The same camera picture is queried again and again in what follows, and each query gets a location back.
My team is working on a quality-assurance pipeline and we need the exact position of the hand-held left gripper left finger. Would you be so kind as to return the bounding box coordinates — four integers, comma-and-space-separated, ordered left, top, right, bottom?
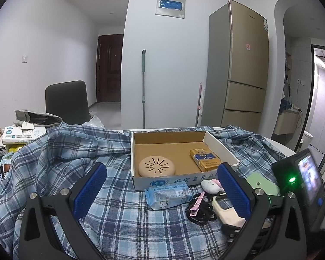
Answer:
18, 162, 108, 260

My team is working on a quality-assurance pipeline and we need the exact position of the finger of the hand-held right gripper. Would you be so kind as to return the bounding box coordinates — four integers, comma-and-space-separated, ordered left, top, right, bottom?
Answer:
221, 222, 247, 240

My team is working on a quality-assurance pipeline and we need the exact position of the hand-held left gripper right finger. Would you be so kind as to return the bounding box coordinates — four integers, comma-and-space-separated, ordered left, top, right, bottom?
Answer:
217, 162, 307, 260

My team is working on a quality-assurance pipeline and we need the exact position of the cream plastic item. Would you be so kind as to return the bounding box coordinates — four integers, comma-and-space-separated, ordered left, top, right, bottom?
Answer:
211, 196, 246, 227

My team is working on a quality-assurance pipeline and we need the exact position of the white pink plush toy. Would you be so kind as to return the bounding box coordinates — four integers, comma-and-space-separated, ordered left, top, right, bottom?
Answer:
201, 180, 224, 195

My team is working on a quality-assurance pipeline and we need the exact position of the green notebook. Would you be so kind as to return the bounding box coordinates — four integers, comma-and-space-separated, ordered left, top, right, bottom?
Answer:
244, 172, 281, 197

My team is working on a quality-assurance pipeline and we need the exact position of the black hair tie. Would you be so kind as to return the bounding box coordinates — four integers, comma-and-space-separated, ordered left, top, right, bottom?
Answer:
185, 192, 216, 225

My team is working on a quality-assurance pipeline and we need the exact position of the pink clip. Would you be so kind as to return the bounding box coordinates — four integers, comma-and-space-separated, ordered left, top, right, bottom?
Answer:
189, 191, 206, 217

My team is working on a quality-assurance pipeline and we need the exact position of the blue tissue pack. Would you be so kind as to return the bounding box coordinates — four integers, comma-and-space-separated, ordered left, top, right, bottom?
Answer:
145, 183, 193, 211

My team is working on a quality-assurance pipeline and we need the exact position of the cardboard box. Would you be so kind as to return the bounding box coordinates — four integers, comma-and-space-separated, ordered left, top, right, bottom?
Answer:
131, 130, 240, 191

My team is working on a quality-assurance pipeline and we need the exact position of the white toilet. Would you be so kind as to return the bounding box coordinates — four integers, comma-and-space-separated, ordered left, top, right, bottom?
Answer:
301, 131, 314, 152

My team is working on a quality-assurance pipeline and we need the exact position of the yellow cigarette pack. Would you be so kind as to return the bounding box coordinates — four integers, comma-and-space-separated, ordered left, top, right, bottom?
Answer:
190, 148, 220, 172

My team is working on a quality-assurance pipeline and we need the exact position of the blue plaid blanket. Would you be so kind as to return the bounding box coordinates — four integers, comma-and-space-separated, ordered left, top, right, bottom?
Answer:
0, 125, 325, 260

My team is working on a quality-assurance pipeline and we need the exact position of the beige washbasin cabinet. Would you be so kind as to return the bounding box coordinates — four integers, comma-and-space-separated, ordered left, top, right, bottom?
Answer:
273, 108, 301, 135

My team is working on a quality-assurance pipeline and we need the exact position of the clear plastic bag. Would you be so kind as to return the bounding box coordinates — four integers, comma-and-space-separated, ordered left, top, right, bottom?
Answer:
83, 112, 106, 129

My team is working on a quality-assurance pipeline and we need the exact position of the round beige perforated disc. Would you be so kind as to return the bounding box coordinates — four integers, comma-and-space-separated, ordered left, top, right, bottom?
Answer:
138, 155, 176, 178

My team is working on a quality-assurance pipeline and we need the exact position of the yellow packet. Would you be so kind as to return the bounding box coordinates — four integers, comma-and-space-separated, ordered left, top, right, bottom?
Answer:
5, 144, 25, 153

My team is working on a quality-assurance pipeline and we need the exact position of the white tissue box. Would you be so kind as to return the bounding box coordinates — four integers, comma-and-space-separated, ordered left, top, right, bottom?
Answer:
2, 125, 48, 145

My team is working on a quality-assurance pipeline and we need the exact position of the grey fabric bag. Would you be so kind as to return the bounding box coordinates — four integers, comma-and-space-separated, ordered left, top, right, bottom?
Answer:
13, 110, 63, 126

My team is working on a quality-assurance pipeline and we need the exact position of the dark grey chair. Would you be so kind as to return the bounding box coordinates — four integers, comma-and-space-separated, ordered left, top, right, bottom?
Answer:
45, 80, 90, 125

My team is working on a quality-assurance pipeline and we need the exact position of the gold refrigerator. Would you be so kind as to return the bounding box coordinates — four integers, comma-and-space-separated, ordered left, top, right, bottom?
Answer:
201, 0, 270, 139

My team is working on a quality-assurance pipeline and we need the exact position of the dark brown door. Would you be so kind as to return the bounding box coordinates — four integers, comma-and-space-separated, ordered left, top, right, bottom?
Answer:
96, 34, 124, 103

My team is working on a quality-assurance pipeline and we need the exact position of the grey electrical panel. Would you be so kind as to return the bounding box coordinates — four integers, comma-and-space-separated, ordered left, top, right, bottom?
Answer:
155, 0, 187, 19

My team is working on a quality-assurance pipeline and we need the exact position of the dark bathroom door frame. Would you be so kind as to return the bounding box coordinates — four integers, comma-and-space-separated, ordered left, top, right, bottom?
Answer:
295, 44, 325, 152

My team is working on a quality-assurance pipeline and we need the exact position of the pink broom handle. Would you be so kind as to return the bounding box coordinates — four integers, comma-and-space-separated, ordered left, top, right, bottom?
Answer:
195, 83, 203, 127

